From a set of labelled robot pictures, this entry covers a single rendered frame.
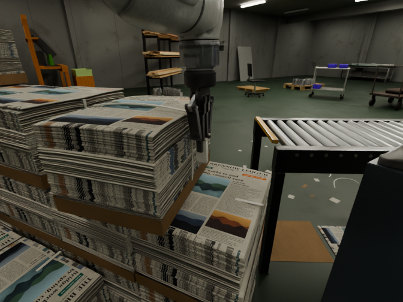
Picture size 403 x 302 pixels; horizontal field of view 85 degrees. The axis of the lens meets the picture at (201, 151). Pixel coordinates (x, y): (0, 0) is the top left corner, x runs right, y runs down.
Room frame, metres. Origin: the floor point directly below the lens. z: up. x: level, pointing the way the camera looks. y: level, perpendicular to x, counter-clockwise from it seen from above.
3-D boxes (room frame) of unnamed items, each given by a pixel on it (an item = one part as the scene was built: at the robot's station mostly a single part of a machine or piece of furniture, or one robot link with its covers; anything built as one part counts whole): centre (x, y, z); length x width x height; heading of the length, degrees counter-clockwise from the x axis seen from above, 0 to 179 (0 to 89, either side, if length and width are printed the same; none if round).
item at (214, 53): (0.54, 0.00, 1.19); 0.09 x 0.09 x 0.06
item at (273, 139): (1.19, -0.36, 0.81); 0.43 x 0.03 x 0.02; 178
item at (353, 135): (1.17, -0.83, 0.77); 0.47 x 0.05 x 0.05; 178
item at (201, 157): (0.53, 0.00, 0.96); 0.03 x 0.01 x 0.07; 67
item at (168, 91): (5.64, 0.87, 0.19); 1.36 x 0.96 x 0.38; 34
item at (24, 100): (0.77, 0.50, 1.06); 0.37 x 0.29 x 0.01; 156
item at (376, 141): (1.17, -0.89, 0.77); 0.47 x 0.05 x 0.05; 178
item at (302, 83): (8.94, -4.02, 0.19); 1.35 x 0.93 x 0.38; 122
